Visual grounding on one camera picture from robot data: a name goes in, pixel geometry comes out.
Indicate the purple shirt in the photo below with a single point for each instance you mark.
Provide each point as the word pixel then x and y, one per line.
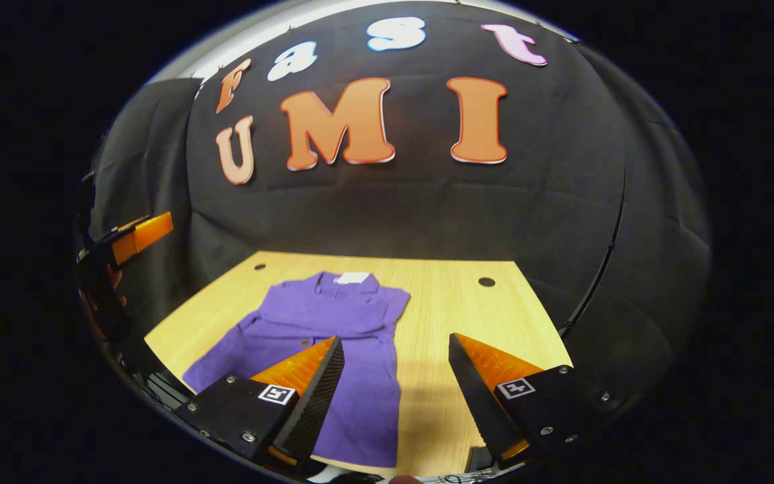
pixel 333 316

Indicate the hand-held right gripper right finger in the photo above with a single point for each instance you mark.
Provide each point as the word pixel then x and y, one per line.
pixel 478 396

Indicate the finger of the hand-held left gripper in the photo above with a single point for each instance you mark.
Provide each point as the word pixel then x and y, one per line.
pixel 148 232

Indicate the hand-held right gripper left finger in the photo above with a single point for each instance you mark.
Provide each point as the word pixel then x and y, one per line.
pixel 316 403

